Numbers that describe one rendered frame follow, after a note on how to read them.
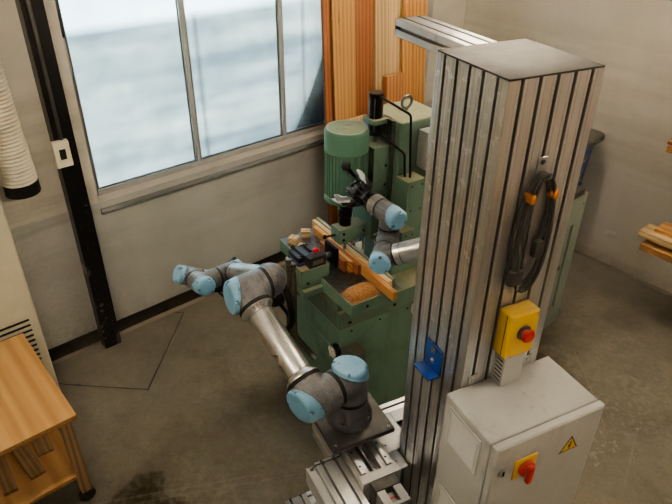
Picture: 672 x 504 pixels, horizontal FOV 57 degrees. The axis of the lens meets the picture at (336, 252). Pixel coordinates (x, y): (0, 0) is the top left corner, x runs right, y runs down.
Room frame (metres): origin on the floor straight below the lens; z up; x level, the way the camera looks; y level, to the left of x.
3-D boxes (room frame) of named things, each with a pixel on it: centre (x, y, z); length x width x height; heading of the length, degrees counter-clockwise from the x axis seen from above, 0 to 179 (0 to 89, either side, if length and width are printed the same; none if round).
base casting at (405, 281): (2.35, -0.14, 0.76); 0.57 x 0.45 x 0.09; 123
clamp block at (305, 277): (2.18, 0.12, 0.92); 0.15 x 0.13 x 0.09; 33
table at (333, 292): (2.23, 0.05, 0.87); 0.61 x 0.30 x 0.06; 33
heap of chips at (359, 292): (2.03, -0.10, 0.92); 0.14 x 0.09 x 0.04; 123
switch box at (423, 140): (2.34, -0.38, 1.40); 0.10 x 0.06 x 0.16; 123
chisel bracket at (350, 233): (2.30, -0.06, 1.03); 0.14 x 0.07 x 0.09; 123
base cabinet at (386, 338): (2.35, -0.14, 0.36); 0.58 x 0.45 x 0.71; 123
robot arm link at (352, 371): (1.45, -0.04, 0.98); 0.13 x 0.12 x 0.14; 129
